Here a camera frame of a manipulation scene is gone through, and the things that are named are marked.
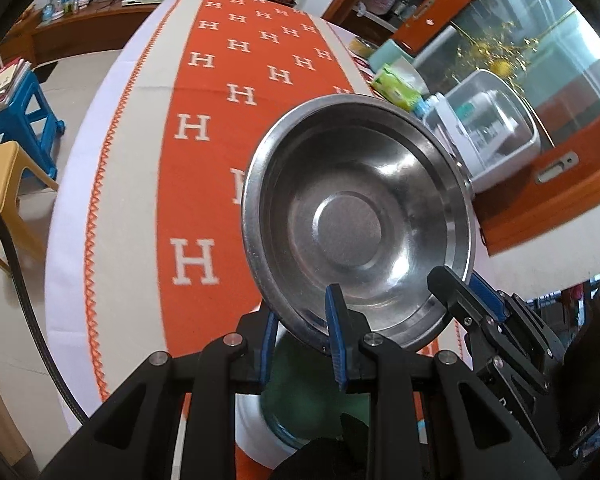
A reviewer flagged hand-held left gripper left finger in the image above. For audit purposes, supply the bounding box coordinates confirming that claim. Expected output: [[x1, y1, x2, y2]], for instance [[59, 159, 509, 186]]
[[40, 309, 282, 480]]

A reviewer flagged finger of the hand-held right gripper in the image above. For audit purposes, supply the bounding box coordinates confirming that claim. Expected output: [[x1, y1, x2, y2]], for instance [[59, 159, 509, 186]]
[[426, 265, 550, 395], [469, 272, 567, 362]]

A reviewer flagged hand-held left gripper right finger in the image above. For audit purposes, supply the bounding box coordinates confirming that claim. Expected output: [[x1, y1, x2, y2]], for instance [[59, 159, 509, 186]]
[[325, 284, 556, 480]]

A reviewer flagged green steel bowl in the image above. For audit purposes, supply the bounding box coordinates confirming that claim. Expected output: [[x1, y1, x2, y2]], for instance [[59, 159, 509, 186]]
[[260, 330, 376, 441]]

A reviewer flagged large steel bowl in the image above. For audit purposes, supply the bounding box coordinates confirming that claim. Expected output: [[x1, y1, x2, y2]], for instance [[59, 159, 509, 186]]
[[240, 94, 477, 356]]

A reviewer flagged orange framed glass partition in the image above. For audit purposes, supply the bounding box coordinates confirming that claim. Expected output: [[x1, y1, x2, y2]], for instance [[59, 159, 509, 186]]
[[322, 0, 600, 256]]

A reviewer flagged white plastic storage box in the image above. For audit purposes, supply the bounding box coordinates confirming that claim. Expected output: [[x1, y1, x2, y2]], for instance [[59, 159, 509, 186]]
[[422, 70, 542, 196]]

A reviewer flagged light blue wipes packet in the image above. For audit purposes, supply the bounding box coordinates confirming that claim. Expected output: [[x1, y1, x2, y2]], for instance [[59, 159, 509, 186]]
[[412, 95, 438, 118]]

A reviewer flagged orange H-pattern tablecloth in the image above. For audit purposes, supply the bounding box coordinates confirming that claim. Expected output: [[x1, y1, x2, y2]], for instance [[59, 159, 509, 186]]
[[44, 0, 481, 441]]

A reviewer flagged green tissue packet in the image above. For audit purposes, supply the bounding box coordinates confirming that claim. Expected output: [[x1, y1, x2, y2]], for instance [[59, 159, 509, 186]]
[[371, 65, 426, 111]]

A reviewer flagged gold ornament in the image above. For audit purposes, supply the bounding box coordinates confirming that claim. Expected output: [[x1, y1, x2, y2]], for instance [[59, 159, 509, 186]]
[[455, 20, 537, 92]]

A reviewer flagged white paper roll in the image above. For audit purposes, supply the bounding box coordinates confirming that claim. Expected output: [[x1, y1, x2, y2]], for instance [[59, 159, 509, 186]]
[[412, 25, 458, 68]]

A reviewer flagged yellow plastic stool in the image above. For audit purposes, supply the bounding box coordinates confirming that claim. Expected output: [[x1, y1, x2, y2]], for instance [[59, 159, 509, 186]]
[[0, 141, 58, 273]]

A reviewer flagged blue plastic stool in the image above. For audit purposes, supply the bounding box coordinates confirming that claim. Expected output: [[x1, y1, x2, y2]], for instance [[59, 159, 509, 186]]
[[0, 67, 63, 181]]

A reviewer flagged wooden media cabinet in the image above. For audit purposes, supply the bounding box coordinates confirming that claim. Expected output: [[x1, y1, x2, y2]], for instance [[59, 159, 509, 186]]
[[27, 0, 173, 68]]

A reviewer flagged stack of books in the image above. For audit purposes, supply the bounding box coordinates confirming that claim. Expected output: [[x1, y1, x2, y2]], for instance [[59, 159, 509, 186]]
[[0, 57, 31, 116]]

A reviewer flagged thick black cable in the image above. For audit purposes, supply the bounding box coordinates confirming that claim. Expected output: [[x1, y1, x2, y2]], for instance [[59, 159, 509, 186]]
[[0, 192, 88, 423]]

